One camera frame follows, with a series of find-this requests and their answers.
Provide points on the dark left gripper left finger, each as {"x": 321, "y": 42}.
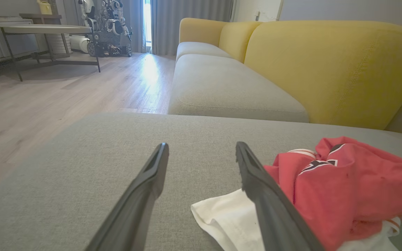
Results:
{"x": 138, "y": 209}

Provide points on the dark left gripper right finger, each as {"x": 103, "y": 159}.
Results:
{"x": 270, "y": 212}

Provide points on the red white sports jersey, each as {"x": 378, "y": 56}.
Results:
{"x": 344, "y": 188}

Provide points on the large grey sofa chaise seat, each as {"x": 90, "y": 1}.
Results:
{"x": 65, "y": 195}

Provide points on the long grey sofa seat cushion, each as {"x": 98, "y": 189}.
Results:
{"x": 229, "y": 87}

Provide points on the large yellow sofa back cushion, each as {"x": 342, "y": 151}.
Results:
{"x": 337, "y": 69}

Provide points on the short grey sofa seat cushion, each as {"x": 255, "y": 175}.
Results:
{"x": 197, "y": 48}

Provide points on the white smooth cylinder device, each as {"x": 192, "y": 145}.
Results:
{"x": 79, "y": 43}

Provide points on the small yellow sofa back cushion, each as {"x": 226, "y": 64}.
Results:
{"x": 237, "y": 38}

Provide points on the white wheeled background robot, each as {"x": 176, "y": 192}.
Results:
{"x": 112, "y": 31}

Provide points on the white ribbed cylinder bin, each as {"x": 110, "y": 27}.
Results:
{"x": 59, "y": 43}

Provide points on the grey curtain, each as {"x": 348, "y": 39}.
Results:
{"x": 187, "y": 14}

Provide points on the round table black metal legs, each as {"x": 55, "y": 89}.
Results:
{"x": 44, "y": 29}

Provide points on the white door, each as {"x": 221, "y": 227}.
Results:
{"x": 257, "y": 8}

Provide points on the brown wooden side table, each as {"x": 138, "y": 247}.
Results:
{"x": 40, "y": 16}

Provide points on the yellow watering can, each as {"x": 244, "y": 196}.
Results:
{"x": 45, "y": 7}

